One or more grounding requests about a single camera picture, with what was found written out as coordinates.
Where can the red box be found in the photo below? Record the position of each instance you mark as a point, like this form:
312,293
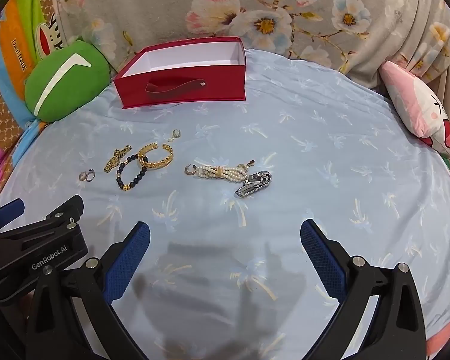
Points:
210,82

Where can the pink cartoon pillow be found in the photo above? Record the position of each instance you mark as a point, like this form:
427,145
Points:
408,101

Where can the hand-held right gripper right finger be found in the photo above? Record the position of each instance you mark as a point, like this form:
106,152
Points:
322,258

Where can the small gold hoop earring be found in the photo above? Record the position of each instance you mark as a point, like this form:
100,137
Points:
187,172

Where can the grey floral blanket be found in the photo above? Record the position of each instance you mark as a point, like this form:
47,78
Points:
322,7

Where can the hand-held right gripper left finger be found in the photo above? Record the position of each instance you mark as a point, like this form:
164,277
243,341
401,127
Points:
129,258

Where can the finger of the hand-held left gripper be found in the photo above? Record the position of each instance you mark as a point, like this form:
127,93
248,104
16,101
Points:
8,209
69,206

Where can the large gold hoop earring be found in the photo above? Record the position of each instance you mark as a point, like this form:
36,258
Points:
87,175

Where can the silver link watch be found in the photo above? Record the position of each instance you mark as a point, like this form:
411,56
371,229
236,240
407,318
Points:
253,184

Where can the green round pillow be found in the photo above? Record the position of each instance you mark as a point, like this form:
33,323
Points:
60,93

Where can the light blue palm-print sheet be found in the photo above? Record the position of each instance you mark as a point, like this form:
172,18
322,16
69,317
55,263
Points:
322,157

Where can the pearl drop earring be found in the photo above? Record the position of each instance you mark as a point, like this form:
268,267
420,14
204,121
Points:
176,132

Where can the gold cuff bangle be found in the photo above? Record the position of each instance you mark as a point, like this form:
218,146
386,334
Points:
153,165

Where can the gold link watch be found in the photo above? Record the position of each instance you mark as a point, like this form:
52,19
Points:
114,159

